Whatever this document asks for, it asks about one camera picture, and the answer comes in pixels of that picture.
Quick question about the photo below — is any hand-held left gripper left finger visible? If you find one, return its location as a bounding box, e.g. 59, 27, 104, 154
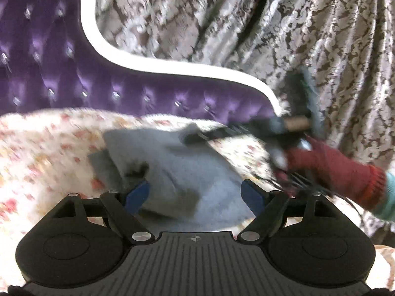
49, 180, 156, 244

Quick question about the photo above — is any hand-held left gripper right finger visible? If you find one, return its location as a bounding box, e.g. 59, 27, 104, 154
236, 179, 341, 243

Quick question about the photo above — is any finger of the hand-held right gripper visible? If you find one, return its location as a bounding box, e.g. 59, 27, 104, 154
183, 120, 274, 146

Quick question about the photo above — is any grey argyle sweater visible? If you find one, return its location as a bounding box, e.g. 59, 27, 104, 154
88, 123, 273, 232

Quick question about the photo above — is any person's right hand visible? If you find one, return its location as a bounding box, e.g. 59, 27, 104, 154
276, 138, 388, 211

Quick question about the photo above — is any floral quilted blanket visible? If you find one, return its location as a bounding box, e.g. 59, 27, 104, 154
0, 107, 395, 287

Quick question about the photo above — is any brown silver damask curtain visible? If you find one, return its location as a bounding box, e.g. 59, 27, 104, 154
74, 0, 395, 249

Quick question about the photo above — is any purple tufted headboard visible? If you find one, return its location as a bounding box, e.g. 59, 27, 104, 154
0, 0, 286, 124

